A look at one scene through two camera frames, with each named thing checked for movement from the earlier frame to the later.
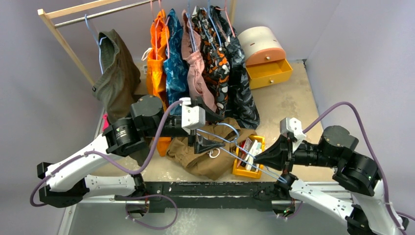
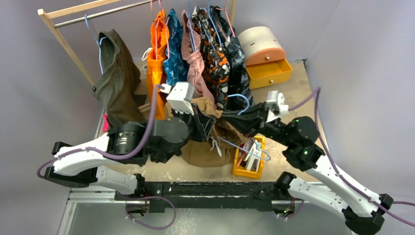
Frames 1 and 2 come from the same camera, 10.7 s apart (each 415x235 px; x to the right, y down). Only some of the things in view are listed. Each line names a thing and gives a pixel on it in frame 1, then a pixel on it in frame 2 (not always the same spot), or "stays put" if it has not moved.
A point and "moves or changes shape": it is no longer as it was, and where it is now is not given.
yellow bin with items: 244,164 stays put
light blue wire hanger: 282,180 -> 239,146
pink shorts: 191,48 stays put
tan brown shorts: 215,163 moves or changes shape
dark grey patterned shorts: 240,106 stays put
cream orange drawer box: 265,56 stays put
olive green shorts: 118,77 stays put
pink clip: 105,121 stays put
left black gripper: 201,144 -> 202,123
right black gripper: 289,154 -> 259,114
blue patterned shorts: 175,63 stays put
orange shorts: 155,70 stays put
